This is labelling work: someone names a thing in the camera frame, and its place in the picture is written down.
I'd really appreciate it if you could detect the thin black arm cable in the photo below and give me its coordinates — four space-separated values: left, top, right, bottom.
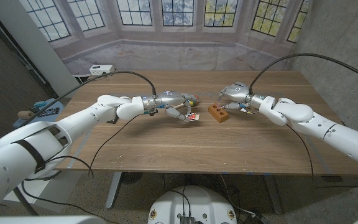
20 113 144 224
286 123 358 190

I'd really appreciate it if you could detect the black round fan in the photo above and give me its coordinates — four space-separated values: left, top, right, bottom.
121 172 144 185

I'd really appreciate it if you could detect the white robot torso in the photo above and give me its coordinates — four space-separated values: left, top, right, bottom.
147 185 238 224

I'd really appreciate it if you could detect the white pillar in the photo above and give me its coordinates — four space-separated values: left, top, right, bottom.
0 0 82 98

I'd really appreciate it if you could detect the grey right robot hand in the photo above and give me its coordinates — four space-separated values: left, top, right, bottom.
218 82 262 114

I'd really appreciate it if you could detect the white flat floor board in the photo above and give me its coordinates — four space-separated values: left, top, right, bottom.
1 170 83 214

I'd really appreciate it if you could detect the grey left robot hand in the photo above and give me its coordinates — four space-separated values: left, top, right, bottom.
142 91 199 123

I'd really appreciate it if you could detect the blue stool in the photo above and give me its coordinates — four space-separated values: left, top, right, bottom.
12 98 65 129

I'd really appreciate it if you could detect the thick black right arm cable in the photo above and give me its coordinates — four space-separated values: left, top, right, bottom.
249 52 358 96

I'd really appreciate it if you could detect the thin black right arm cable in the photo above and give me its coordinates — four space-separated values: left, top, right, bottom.
286 123 358 190

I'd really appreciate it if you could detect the white power strip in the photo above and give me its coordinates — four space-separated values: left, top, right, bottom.
89 64 116 77

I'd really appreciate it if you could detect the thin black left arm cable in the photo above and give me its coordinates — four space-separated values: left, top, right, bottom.
20 113 144 224

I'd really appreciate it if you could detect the printed window backdrop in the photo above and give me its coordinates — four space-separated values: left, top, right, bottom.
19 0 313 74

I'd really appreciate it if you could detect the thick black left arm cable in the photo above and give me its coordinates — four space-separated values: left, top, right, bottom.
26 70 157 122

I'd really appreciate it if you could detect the grey table leg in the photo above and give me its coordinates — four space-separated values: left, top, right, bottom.
105 172 122 210
262 174 284 215

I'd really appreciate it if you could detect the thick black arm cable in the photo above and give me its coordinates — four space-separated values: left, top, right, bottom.
26 70 157 122
249 52 358 96

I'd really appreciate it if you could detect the orange wooden block with holes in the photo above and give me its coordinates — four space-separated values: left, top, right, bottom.
208 103 229 124

